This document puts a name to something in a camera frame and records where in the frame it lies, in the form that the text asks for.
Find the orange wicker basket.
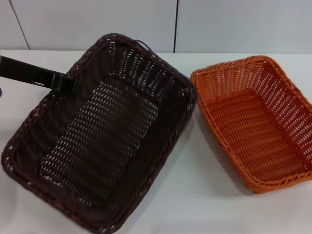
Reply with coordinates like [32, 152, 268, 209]
[190, 55, 312, 195]

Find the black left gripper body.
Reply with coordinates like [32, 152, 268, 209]
[0, 55, 67, 89]

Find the dark brown wicker basket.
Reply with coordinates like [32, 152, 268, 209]
[0, 33, 198, 234]

